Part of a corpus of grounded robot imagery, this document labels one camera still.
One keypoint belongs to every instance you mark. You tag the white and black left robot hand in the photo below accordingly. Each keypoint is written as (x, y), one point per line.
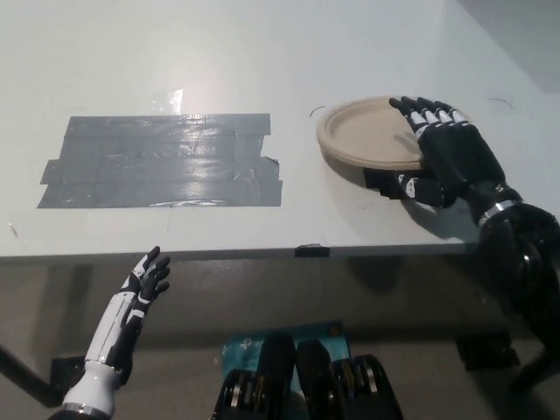
(122, 315)

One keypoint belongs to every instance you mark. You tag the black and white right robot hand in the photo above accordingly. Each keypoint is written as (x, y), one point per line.
(455, 157)

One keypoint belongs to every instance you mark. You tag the beige paper plate stack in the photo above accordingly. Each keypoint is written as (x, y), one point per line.
(367, 131)

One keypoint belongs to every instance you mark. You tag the black tape square patch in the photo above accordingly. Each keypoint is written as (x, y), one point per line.
(382, 181)

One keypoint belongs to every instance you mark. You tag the black diagonal table leg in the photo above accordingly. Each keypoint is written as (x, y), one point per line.
(22, 378)

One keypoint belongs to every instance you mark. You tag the teal cardboard box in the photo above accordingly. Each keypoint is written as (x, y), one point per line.
(242, 350)

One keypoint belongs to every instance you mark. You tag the small black tape strip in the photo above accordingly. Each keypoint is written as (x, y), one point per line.
(311, 250)

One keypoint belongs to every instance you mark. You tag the clear tape piece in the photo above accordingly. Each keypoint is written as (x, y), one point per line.
(168, 101)

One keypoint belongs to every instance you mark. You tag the black floor bracket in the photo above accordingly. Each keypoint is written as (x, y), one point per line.
(487, 352)
(65, 372)

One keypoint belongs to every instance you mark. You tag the grey duct tape patch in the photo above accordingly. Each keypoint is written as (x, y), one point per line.
(162, 162)

